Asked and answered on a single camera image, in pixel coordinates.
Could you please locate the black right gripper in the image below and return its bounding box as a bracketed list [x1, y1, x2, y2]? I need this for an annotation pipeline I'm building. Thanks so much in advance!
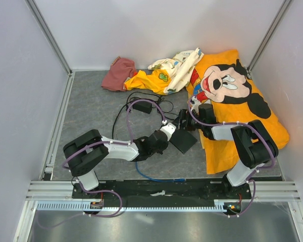
[172, 109, 204, 132]

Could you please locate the black network switch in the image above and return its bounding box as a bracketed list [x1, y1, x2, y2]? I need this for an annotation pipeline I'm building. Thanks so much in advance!
[170, 130, 197, 154]

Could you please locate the black barrel plug power cable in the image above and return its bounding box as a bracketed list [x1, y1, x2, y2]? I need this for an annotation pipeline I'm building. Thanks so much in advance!
[126, 92, 180, 120]

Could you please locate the black power adapter brick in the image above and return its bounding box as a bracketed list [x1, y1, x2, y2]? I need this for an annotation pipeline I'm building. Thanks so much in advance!
[132, 101, 153, 114]

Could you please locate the blue ethernet cable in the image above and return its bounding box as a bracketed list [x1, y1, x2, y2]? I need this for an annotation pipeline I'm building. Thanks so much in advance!
[135, 161, 187, 183]

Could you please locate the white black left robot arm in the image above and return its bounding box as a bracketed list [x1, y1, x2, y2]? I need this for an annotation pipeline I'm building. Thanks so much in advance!
[63, 127, 175, 198]

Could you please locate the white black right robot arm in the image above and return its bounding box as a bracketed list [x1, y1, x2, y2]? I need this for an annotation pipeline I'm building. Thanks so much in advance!
[172, 103, 278, 199]

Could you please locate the yellow dinosaur garment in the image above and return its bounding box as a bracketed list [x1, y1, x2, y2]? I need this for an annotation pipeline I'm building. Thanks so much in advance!
[124, 70, 171, 95]

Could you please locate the orange Mickey Mouse pillow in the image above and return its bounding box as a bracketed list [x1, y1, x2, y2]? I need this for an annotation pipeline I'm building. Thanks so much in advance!
[186, 49, 290, 174]

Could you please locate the cream dinosaur print cloth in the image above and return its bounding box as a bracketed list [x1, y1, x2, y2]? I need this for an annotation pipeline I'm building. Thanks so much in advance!
[147, 48, 204, 95]

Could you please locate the maroon red cloth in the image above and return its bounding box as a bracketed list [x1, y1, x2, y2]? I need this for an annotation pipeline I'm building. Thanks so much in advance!
[101, 57, 136, 91]

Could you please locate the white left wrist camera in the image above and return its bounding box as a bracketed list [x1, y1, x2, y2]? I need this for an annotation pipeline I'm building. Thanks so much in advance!
[160, 123, 176, 141]

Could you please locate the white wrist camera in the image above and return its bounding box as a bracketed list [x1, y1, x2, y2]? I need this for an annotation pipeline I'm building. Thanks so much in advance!
[189, 95, 202, 110]
[160, 123, 176, 141]

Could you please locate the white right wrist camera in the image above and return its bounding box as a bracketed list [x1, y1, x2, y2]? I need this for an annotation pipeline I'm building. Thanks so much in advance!
[189, 95, 202, 110]

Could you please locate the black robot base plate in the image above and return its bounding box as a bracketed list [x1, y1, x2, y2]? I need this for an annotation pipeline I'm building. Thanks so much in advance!
[72, 177, 253, 209]

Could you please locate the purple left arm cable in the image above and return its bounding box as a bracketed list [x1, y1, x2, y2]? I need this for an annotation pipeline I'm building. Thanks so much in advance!
[36, 100, 167, 229]

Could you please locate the aluminium frame rail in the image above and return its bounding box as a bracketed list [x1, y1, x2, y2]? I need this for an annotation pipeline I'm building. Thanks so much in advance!
[25, 180, 75, 201]

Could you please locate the grey slotted cable duct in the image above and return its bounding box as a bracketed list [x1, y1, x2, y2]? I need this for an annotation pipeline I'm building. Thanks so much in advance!
[37, 197, 242, 212]

